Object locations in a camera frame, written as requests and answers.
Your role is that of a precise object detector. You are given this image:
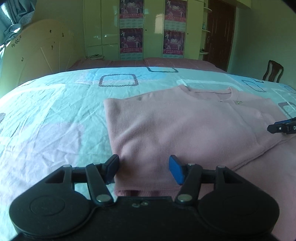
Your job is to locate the pink sweatshirt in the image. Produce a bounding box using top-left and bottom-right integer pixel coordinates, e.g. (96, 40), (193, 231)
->
(104, 85), (295, 240)

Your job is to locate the dark wooden chair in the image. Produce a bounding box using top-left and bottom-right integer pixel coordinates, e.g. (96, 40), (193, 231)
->
(262, 60), (284, 83)

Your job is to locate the light blue patterned bedsheet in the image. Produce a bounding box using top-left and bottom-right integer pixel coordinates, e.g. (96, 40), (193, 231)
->
(1, 67), (295, 240)

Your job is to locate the dark wooden door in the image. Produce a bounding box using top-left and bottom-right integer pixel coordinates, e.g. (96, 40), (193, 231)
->
(203, 1), (236, 71)

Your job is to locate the maroon striped bedspread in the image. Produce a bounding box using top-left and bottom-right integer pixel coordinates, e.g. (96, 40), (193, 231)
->
(67, 57), (226, 73)

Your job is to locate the stack of papers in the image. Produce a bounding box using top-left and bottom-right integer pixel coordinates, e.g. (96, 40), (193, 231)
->
(86, 54), (104, 60)

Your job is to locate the lower right poster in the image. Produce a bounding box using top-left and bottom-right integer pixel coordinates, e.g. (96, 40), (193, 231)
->
(163, 30), (185, 58)

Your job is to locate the poster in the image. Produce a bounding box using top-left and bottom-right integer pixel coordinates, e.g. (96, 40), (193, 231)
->
(119, 28), (143, 54)
(119, 0), (144, 19)
(163, 30), (185, 58)
(165, 0), (187, 23)

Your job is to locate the cream curved headboard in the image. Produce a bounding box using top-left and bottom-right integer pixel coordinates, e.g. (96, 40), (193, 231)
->
(1, 19), (79, 96)

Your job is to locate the lower left poster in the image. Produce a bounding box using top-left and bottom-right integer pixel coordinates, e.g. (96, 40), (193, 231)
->
(119, 28), (143, 54)

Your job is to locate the corner shelf unit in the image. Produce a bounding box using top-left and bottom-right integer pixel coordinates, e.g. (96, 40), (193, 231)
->
(199, 0), (212, 60)

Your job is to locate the cream wardrobe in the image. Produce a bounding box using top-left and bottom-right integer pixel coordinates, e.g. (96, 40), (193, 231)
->
(83, 1), (204, 61)

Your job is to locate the upper right poster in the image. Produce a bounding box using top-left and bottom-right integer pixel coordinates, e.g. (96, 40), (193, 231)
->
(165, 0), (187, 23)

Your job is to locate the upper left poster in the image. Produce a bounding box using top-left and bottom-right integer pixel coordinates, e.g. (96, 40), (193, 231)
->
(119, 0), (144, 19)

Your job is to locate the green curtain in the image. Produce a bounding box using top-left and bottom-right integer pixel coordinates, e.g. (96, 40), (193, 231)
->
(1, 0), (37, 47)

